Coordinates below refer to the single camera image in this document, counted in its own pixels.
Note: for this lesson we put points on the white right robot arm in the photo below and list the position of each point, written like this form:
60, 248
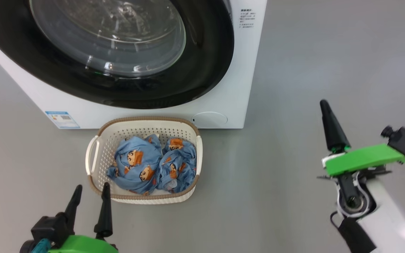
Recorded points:
392, 218

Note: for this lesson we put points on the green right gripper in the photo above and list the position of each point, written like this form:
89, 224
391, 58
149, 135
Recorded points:
364, 158

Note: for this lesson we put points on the teal left camera connector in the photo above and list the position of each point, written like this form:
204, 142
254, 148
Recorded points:
42, 245

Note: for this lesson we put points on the black glass washing machine door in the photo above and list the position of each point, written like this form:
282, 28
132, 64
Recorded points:
207, 70

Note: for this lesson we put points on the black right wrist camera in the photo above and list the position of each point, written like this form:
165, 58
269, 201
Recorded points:
404, 140

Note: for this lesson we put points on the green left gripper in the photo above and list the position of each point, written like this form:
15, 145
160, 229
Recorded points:
83, 244

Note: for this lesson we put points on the round white filter cover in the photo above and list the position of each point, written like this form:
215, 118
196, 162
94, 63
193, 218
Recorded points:
209, 120

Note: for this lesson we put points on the blue energy label sticker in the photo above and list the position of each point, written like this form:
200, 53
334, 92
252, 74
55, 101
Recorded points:
62, 120

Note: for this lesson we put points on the blue cartoon print garment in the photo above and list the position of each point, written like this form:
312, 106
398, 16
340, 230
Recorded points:
181, 168
135, 167

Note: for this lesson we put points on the white front-load washing machine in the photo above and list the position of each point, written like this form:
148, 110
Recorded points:
239, 70

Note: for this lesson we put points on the cream laundry basket brown rim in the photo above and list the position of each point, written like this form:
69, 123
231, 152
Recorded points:
125, 130

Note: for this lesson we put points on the black text instruction sticker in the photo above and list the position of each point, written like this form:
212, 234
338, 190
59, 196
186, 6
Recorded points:
247, 18

